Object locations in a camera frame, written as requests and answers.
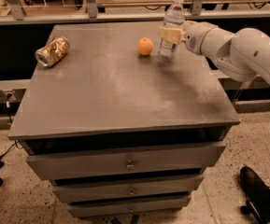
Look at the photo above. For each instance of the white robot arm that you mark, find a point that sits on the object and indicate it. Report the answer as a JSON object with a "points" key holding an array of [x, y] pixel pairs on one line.
{"points": [[241, 56]]}

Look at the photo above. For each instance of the grey drawer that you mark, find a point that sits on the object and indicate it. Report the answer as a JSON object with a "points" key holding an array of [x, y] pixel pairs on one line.
{"points": [[129, 206], [121, 161], [127, 188]]}

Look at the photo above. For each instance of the crushed gold soda can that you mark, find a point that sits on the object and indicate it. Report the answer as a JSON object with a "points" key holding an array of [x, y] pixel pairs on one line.
{"points": [[53, 52]]}

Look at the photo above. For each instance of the middle grey drawer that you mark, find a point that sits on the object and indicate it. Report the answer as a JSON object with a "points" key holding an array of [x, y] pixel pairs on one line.
{"points": [[127, 188]]}

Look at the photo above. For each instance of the black shoe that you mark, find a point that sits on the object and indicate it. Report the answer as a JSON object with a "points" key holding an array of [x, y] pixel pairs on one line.
{"points": [[257, 193]]}

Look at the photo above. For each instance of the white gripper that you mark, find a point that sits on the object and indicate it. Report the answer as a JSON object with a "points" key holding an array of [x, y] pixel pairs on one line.
{"points": [[192, 38]]}

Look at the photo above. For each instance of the grey drawer cabinet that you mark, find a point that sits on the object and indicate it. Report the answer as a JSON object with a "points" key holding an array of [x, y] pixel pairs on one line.
{"points": [[102, 94]]}

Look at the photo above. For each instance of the clear blue plastic bottle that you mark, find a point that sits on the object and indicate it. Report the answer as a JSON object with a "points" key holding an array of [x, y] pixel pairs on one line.
{"points": [[174, 18]]}

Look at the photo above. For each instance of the bottom grey drawer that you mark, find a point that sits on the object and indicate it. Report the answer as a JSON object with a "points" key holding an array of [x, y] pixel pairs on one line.
{"points": [[129, 206]]}

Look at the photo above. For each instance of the top grey drawer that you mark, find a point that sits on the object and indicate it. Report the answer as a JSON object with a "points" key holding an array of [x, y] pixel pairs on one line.
{"points": [[121, 161]]}

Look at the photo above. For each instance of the orange fruit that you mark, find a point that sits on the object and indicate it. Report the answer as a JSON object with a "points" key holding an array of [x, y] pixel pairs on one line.
{"points": [[144, 46]]}

